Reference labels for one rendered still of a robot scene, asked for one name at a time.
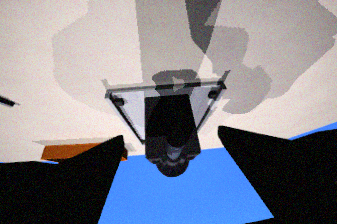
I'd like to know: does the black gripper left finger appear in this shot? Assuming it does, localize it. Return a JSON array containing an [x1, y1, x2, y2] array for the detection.
[[0, 135, 125, 224]]

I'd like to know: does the orange open tray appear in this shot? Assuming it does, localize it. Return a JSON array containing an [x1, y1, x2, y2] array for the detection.
[[40, 142, 128, 163]]

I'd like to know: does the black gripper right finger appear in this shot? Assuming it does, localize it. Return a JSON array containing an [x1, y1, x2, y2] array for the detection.
[[217, 125, 337, 217]]

